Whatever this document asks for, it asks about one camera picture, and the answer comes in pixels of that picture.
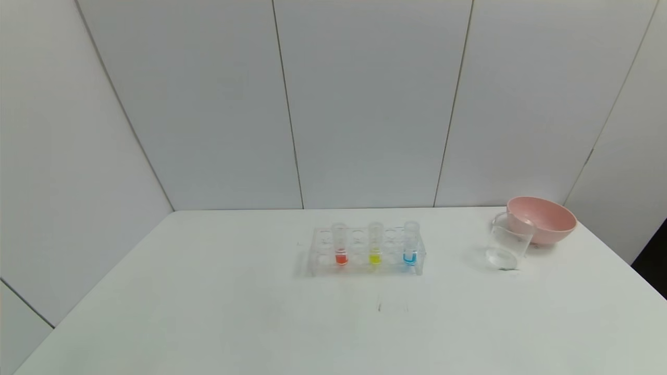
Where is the red pigment test tube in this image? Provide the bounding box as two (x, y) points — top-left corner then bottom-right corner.
(332, 223), (349, 266)

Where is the blue pigment test tube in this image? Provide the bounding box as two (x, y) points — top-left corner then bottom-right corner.
(403, 221), (421, 267)

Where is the clear plastic test tube rack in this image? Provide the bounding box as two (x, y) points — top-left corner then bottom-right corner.
(307, 225), (427, 277)

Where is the yellow pigment test tube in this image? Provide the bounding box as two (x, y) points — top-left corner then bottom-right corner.
(368, 222), (385, 266)

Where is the clear glass beaker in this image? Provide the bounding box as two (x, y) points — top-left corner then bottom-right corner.
(486, 212), (536, 271)

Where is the pink bowl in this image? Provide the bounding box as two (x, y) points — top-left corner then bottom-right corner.
(507, 196), (578, 245)

